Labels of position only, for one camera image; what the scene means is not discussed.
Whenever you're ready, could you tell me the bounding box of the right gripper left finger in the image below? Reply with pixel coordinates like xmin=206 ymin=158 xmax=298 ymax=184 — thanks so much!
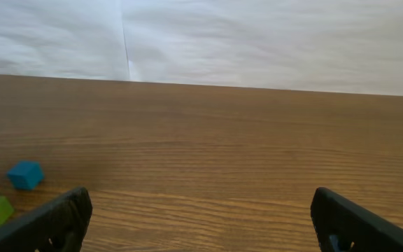
xmin=0 ymin=186 xmax=93 ymax=252

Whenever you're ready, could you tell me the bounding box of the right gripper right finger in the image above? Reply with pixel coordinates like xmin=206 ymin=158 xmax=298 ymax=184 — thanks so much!
xmin=310 ymin=186 xmax=403 ymax=252

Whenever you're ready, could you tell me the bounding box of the blue cube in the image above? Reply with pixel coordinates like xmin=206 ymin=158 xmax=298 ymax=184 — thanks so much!
xmin=6 ymin=160 xmax=45 ymax=191

